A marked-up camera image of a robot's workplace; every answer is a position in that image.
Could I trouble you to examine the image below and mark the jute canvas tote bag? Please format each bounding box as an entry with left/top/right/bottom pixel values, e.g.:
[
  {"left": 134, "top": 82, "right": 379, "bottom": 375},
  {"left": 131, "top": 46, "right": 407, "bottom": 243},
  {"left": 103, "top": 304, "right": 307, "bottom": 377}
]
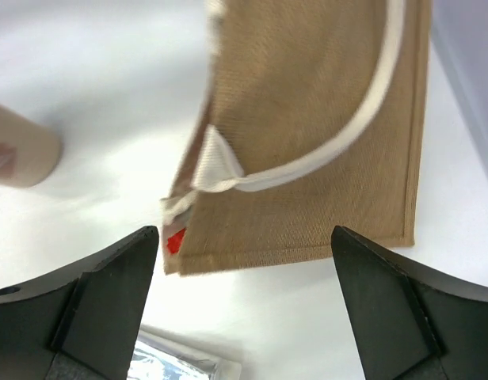
[{"left": 162, "top": 1, "right": 431, "bottom": 276}]

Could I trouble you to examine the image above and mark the beige pump bottle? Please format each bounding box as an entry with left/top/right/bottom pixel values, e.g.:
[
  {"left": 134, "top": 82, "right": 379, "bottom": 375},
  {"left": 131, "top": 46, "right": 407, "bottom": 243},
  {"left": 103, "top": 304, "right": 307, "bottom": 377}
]
[{"left": 0, "top": 105, "right": 63, "bottom": 188}]

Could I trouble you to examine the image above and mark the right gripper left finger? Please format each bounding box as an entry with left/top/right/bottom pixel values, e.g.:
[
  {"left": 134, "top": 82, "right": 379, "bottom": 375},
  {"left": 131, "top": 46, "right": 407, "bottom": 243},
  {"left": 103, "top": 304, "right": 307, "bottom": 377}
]
[{"left": 0, "top": 226, "right": 159, "bottom": 379}]

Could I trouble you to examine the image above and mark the silver blue tube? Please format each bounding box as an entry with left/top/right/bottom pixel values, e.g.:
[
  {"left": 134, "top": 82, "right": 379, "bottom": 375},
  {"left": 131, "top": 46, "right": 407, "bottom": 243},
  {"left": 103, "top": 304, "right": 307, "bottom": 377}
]
[{"left": 128, "top": 326, "right": 242, "bottom": 380}]

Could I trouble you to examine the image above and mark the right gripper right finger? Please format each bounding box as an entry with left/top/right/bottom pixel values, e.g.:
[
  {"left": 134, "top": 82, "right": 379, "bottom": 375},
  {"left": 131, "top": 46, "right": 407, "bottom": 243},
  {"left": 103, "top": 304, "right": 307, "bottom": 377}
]
[{"left": 331, "top": 226, "right": 488, "bottom": 379}]

